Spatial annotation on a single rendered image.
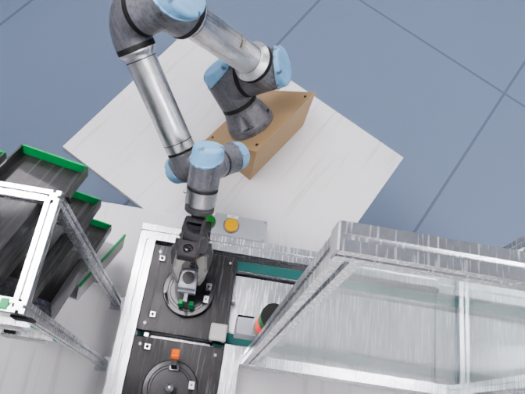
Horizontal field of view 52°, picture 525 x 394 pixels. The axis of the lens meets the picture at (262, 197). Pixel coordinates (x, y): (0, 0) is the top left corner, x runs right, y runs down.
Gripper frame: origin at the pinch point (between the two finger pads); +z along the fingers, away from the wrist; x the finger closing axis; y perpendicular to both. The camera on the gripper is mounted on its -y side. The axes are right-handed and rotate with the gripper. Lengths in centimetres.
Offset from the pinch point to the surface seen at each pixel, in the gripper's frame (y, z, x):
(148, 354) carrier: -2.2, 22.8, 7.1
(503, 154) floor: 167, -6, -151
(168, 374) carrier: -6.6, 24.3, 1.0
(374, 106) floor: 178, -17, -77
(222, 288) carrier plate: 12.4, 8.7, -9.0
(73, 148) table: 49, -11, 45
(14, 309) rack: -53, -24, 20
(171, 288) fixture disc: 9.3, 9.0, 4.7
